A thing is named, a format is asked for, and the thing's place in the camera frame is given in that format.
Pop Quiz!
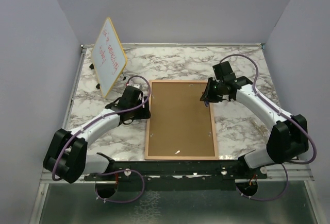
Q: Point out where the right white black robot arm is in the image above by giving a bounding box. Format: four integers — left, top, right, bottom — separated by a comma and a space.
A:
200, 62, 309, 178

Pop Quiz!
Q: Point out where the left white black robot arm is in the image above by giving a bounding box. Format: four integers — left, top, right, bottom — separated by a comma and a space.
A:
43, 85, 151, 183

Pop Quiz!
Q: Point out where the pink picture frame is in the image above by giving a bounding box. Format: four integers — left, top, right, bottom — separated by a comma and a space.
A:
144, 80, 219, 160

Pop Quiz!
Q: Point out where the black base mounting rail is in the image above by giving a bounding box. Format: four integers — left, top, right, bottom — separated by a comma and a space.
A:
85, 159, 269, 191

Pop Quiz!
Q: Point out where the small yellow-framed whiteboard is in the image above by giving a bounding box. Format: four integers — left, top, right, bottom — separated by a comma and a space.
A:
91, 17, 127, 98

